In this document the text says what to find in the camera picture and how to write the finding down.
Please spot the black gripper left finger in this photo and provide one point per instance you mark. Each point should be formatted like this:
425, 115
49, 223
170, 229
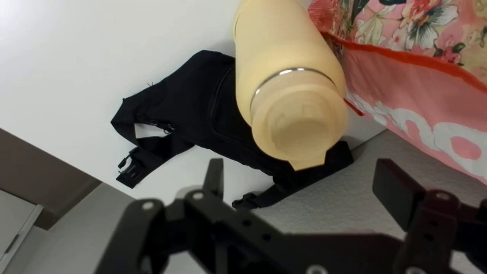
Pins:
202, 234

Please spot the pale yellow insulated bottle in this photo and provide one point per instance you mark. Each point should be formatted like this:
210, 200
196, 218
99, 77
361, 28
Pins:
289, 86

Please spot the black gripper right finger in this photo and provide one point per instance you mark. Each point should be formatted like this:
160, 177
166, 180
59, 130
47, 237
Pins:
431, 223

